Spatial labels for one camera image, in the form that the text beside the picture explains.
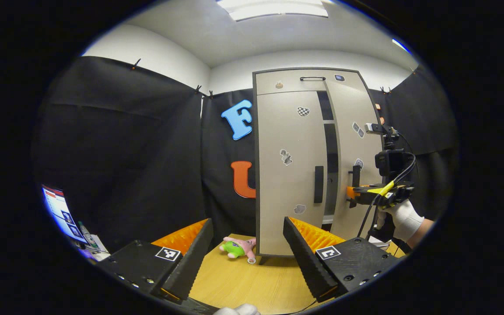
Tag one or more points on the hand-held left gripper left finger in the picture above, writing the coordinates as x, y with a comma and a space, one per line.
190, 267

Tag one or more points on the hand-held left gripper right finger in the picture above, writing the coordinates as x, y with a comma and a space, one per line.
306, 262

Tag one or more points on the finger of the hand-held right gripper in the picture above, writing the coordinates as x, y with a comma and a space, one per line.
351, 193

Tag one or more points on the beige cabinet door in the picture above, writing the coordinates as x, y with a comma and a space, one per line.
287, 197
350, 148

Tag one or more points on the beige double-door shoe cabinet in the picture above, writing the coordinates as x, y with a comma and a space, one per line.
287, 83

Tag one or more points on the pink and green plush toy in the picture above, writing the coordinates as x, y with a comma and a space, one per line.
239, 247

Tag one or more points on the small ceiling light panel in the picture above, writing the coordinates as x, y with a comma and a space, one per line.
401, 45

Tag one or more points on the black backdrop cloth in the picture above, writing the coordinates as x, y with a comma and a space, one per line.
125, 153

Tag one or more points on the computer monitor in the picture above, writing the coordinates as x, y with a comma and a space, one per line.
61, 210

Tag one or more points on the large ceiling light panel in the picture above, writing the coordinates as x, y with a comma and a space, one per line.
278, 8

